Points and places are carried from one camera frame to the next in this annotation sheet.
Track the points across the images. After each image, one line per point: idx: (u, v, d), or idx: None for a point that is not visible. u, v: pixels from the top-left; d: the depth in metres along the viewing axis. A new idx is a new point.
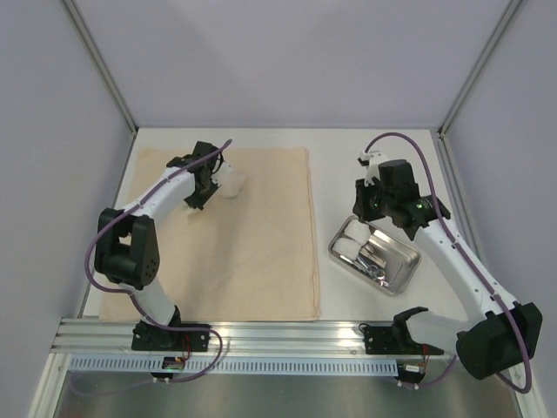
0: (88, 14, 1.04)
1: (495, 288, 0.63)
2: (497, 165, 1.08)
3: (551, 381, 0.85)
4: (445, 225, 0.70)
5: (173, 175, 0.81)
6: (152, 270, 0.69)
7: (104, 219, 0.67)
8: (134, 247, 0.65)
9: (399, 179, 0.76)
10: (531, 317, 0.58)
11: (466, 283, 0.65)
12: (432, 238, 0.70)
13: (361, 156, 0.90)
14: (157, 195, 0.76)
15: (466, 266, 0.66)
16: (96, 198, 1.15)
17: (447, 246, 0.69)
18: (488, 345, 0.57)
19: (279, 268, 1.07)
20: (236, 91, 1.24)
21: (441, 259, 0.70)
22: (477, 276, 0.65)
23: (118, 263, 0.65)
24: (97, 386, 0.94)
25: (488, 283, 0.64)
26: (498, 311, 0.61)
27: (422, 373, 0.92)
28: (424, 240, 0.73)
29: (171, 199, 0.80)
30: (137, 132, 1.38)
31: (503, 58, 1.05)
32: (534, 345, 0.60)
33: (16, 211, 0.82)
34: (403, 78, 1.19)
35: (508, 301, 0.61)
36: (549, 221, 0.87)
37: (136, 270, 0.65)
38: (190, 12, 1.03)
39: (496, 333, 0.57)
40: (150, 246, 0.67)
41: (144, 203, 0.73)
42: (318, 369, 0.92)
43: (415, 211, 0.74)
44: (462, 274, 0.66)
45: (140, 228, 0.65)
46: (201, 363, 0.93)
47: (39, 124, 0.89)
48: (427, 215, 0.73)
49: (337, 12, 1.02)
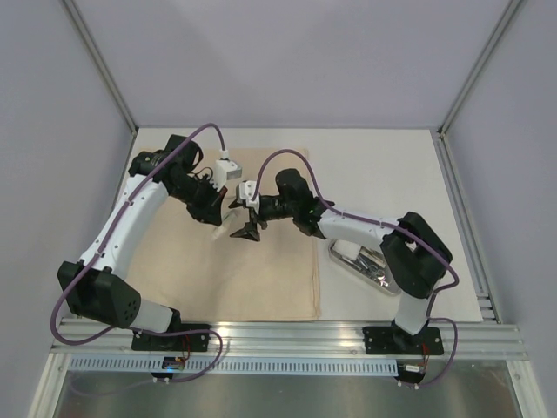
0: (88, 14, 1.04)
1: (379, 219, 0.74)
2: (495, 165, 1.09)
3: (549, 381, 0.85)
4: (332, 207, 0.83)
5: (136, 193, 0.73)
6: (133, 308, 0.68)
7: (63, 275, 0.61)
8: (106, 301, 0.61)
9: (298, 192, 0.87)
10: (414, 219, 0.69)
11: (362, 231, 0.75)
12: (328, 221, 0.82)
13: (249, 203, 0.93)
14: (117, 231, 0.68)
15: (356, 222, 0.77)
16: (96, 198, 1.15)
17: (339, 218, 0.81)
18: (398, 259, 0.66)
19: (279, 267, 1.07)
20: (236, 91, 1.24)
21: (342, 231, 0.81)
22: (366, 223, 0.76)
23: (97, 310, 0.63)
24: (97, 386, 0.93)
25: (373, 218, 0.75)
26: (390, 231, 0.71)
27: (422, 373, 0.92)
28: (329, 230, 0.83)
29: (142, 221, 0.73)
30: (137, 131, 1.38)
31: (502, 58, 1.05)
32: (439, 241, 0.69)
33: (17, 211, 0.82)
34: (402, 78, 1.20)
35: (393, 220, 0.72)
36: (547, 222, 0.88)
37: (116, 318, 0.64)
38: (190, 12, 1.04)
39: (396, 245, 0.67)
40: (122, 298, 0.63)
41: (104, 248, 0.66)
42: (318, 369, 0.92)
43: (314, 213, 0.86)
44: (357, 228, 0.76)
45: (105, 285, 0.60)
46: (201, 363, 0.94)
47: (39, 124, 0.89)
48: (322, 212, 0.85)
49: (337, 12, 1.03)
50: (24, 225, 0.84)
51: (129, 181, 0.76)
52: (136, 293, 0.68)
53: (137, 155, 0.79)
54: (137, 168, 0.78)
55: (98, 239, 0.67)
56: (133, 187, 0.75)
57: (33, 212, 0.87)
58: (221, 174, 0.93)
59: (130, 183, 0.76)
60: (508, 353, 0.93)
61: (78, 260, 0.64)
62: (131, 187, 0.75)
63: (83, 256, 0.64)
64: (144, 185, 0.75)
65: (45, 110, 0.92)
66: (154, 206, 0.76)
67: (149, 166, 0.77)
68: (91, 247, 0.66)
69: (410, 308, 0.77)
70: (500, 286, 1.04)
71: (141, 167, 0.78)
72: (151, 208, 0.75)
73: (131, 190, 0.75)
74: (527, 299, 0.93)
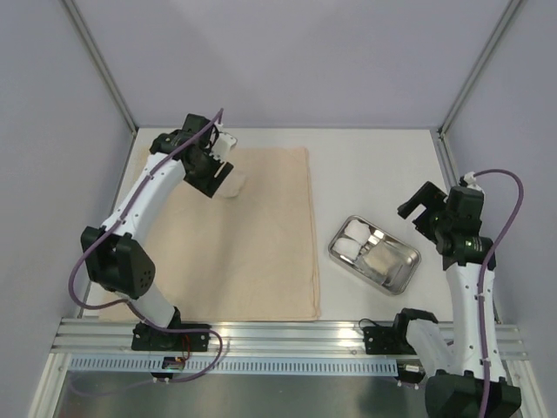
0: (87, 13, 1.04)
1: (490, 354, 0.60)
2: (496, 164, 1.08)
3: (547, 384, 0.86)
4: (483, 271, 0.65)
5: (157, 168, 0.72)
6: (149, 279, 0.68)
7: (86, 239, 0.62)
8: (126, 267, 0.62)
9: (462, 209, 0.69)
10: (512, 402, 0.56)
11: (464, 334, 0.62)
12: (460, 280, 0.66)
13: (465, 176, 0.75)
14: (139, 200, 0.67)
15: (474, 319, 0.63)
16: (96, 198, 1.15)
17: (473, 294, 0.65)
18: (450, 394, 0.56)
19: (280, 268, 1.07)
20: (235, 91, 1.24)
21: (457, 305, 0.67)
22: (479, 336, 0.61)
23: (114, 279, 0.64)
24: (98, 386, 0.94)
25: (487, 348, 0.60)
26: (479, 375, 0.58)
27: (423, 373, 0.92)
28: (452, 278, 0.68)
29: (161, 195, 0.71)
30: (137, 132, 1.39)
31: (502, 59, 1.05)
32: None
33: (18, 210, 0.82)
34: (402, 79, 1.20)
35: (495, 374, 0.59)
36: (547, 222, 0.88)
37: (132, 286, 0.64)
38: (190, 12, 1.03)
39: (461, 386, 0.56)
40: (139, 263, 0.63)
41: (124, 216, 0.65)
42: (318, 369, 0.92)
43: (463, 247, 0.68)
44: (465, 324, 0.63)
45: (124, 248, 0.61)
46: (201, 363, 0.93)
47: (38, 123, 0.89)
48: (473, 254, 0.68)
49: (337, 12, 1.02)
50: (26, 225, 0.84)
51: (149, 158, 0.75)
52: (150, 262, 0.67)
53: (158, 136, 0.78)
54: (157, 148, 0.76)
55: (120, 208, 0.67)
56: (155, 163, 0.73)
57: (34, 212, 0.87)
58: (223, 147, 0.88)
59: (151, 160, 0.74)
60: (508, 353, 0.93)
61: (102, 225, 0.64)
62: (152, 164, 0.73)
63: (106, 222, 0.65)
64: (164, 162, 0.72)
65: (44, 109, 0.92)
66: (174, 185, 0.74)
67: (171, 147, 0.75)
68: (113, 215, 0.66)
69: (423, 346, 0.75)
70: (501, 286, 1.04)
71: (161, 147, 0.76)
72: (171, 185, 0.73)
73: (153, 165, 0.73)
74: (528, 300, 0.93)
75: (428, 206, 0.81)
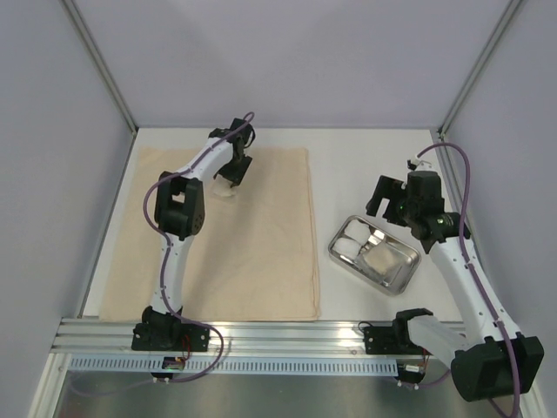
0: (87, 13, 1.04)
1: (500, 316, 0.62)
2: (496, 164, 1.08)
3: (549, 386, 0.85)
4: (464, 243, 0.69)
5: (217, 144, 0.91)
6: (199, 225, 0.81)
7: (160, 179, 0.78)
8: (190, 201, 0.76)
9: (425, 192, 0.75)
10: (536, 353, 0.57)
11: (470, 304, 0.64)
12: (447, 255, 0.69)
13: (412, 159, 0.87)
14: (204, 160, 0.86)
15: (472, 285, 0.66)
16: (96, 197, 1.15)
17: (462, 264, 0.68)
18: (481, 366, 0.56)
19: (279, 268, 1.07)
20: (235, 91, 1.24)
21: (452, 279, 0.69)
22: (483, 300, 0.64)
23: (175, 215, 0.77)
24: (97, 386, 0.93)
25: (494, 308, 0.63)
26: (499, 338, 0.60)
27: (422, 373, 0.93)
28: (439, 256, 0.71)
29: (216, 165, 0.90)
30: (137, 132, 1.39)
31: (502, 59, 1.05)
32: (528, 380, 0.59)
33: (16, 210, 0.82)
34: (402, 78, 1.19)
35: (512, 332, 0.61)
36: (547, 222, 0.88)
37: (190, 220, 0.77)
38: (190, 12, 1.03)
39: (490, 356, 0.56)
40: (199, 204, 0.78)
41: (192, 168, 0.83)
42: (318, 369, 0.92)
43: (437, 225, 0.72)
44: (466, 293, 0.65)
45: (193, 186, 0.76)
46: (201, 363, 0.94)
47: (37, 124, 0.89)
48: (448, 230, 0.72)
49: (337, 11, 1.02)
50: (25, 225, 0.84)
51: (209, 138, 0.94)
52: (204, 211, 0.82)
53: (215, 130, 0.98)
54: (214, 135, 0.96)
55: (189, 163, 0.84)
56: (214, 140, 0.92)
57: (34, 213, 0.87)
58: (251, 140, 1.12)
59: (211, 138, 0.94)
60: None
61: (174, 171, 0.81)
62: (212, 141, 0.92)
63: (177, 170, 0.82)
64: (222, 141, 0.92)
65: (44, 109, 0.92)
66: (223, 161, 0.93)
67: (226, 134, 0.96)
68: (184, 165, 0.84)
69: (432, 340, 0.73)
70: (501, 286, 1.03)
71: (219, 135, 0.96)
72: (221, 161, 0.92)
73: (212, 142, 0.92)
74: (527, 300, 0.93)
75: (392, 197, 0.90)
